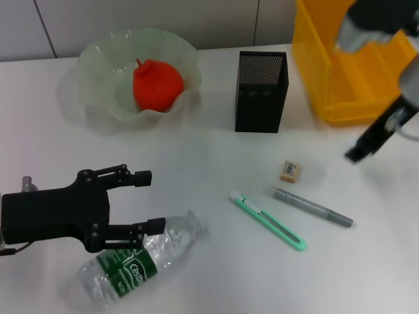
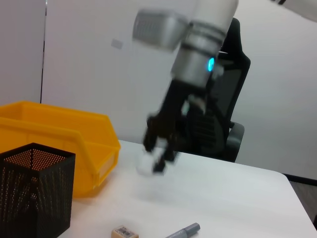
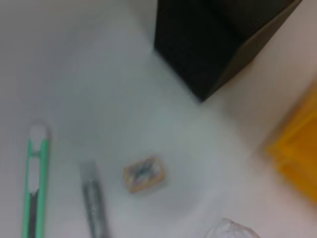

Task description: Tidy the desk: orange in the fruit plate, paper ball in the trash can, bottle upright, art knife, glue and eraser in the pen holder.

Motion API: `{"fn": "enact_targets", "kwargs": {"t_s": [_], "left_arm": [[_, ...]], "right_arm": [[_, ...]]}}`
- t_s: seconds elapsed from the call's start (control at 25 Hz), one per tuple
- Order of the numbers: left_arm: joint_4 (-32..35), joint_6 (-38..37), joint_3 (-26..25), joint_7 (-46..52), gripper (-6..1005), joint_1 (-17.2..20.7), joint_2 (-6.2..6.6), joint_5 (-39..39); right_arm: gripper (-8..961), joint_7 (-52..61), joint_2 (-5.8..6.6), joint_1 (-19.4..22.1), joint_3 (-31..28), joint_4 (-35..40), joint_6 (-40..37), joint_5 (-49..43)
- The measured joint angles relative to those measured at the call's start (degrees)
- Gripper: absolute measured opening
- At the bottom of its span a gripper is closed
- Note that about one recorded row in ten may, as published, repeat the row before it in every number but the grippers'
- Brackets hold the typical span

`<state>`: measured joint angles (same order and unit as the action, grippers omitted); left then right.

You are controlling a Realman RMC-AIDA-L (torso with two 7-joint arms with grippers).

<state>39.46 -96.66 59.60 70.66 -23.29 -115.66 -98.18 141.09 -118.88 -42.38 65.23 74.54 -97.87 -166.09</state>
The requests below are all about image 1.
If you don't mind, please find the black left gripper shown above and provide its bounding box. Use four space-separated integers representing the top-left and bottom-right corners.
1 163 166 253

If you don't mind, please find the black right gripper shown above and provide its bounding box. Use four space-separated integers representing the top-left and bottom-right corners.
343 94 419 166

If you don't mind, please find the clear green-label water bottle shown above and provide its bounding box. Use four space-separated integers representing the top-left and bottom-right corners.
77 211 210 310

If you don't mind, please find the beige barcode eraser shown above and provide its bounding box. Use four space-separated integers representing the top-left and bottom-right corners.
279 159 302 183

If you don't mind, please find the mint green utility knife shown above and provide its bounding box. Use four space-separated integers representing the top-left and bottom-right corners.
229 190 308 252

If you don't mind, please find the orange-red toy fruit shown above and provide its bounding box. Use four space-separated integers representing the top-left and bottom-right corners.
132 58 185 113

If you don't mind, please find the grey marker pen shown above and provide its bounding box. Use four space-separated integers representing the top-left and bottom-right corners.
264 185 354 229

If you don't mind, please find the black mesh pen holder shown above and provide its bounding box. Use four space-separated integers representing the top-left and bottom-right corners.
234 50 291 133

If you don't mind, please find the yellow plastic bin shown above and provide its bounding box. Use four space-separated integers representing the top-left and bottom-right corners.
291 0 419 127

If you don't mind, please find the pale green wavy glass bowl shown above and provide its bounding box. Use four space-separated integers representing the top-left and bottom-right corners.
77 28 201 131

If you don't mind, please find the right gripper cable with plugs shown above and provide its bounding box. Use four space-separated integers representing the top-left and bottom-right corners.
384 107 419 142

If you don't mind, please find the gripper cable with plugs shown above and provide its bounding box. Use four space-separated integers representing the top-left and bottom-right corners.
384 107 419 142
0 176 39 258

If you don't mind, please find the left gripper cable with plugs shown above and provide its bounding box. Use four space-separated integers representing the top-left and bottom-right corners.
0 176 39 258

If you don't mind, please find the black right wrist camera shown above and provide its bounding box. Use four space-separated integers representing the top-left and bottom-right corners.
336 0 419 55

